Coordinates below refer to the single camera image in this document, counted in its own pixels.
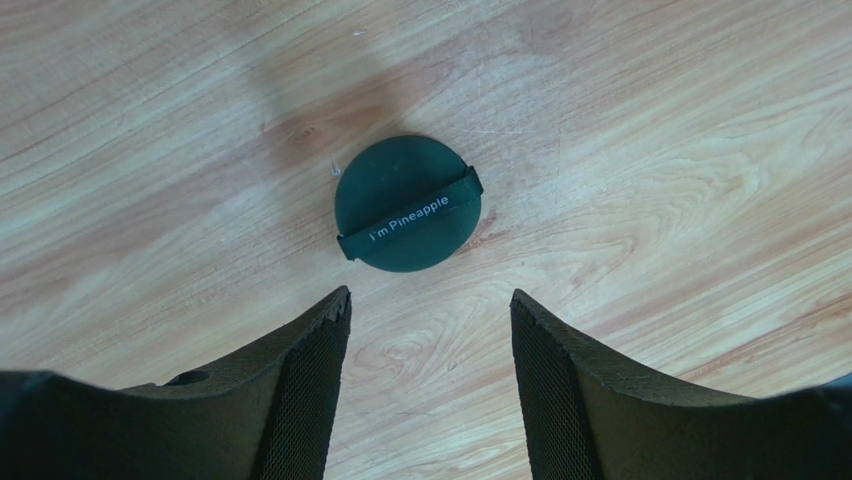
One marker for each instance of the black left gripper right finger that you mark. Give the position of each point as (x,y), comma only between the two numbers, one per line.
(590,412)

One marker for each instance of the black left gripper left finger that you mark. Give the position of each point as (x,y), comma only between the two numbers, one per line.
(264,411)

